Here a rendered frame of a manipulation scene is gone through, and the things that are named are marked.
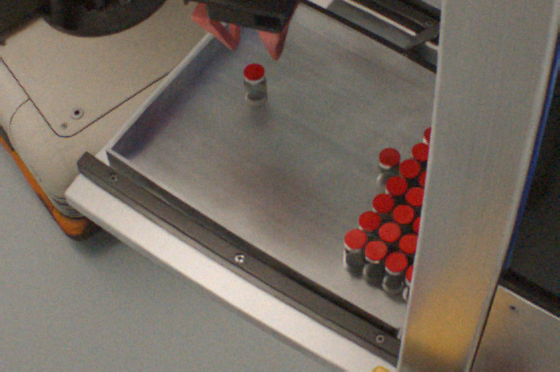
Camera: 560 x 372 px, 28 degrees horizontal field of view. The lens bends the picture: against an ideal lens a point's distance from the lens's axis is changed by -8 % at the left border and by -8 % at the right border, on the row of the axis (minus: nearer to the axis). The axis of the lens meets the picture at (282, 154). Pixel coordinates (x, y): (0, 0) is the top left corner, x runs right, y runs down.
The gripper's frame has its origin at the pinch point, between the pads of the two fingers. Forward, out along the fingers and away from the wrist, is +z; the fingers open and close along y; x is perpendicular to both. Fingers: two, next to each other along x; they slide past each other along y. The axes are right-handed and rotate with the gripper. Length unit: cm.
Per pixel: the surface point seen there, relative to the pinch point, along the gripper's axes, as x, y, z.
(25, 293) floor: 6, -61, 94
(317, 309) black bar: -19.8, 12.8, 9.7
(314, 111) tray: 1.7, 4.3, 10.5
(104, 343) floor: 2, -43, 96
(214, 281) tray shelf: -19.3, 2.3, 11.0
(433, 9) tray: 17.1, 12.6, 8.0
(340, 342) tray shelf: -21.4, 15.6, 12.0
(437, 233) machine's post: -28.0, 26.2, -21.9
